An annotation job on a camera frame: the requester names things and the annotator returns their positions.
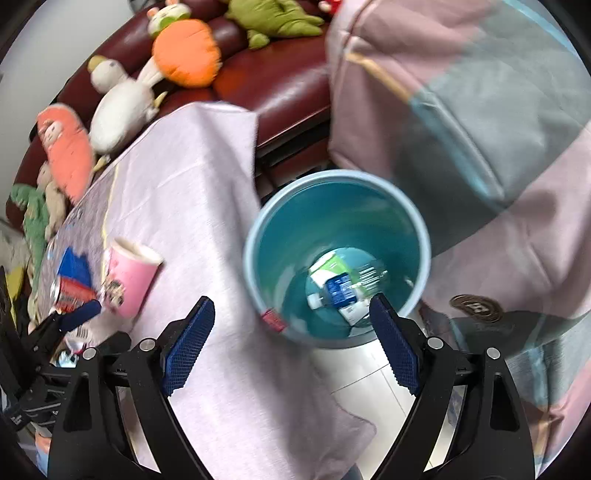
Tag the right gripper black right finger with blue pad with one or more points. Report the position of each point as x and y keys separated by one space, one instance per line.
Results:
x=491 y=439

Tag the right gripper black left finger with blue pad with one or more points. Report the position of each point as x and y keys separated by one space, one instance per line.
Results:
x=115 y=421

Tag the white duck plush toy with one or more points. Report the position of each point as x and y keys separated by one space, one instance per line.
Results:
x=128 y=104

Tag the light blue trash bin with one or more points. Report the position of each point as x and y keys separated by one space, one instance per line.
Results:
x=323 y=246

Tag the green white milk carton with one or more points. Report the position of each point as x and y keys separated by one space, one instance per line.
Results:
x=345 y=280

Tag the brown bear red shirt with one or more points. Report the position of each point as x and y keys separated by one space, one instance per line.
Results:
x=330 y=6

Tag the pink carrot plush toy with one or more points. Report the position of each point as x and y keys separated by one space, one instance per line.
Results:
x=67 y=146

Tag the red snack can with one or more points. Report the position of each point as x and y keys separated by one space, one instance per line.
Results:
x=68 y=294

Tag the pink grey patchwork blanket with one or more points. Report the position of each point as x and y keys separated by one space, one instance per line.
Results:
x=480 y=112

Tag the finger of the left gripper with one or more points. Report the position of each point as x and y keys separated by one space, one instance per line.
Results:
x=71 y=321

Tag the blue plastic tray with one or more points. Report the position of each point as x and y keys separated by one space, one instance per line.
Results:
x=75 y=267

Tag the green dinosaur plush toy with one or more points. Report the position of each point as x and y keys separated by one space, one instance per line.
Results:
x=36 y=218

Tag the green crocodile plush toy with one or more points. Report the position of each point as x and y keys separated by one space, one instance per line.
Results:
x=266 y=19

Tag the pink paper cup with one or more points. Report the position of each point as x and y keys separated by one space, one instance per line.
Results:
x=131 y=268

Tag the orange carrot plush toy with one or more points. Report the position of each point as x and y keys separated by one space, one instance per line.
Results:
x=183 y=50

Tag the beige bear plush toy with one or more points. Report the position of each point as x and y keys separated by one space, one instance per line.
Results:
x=55 y=200

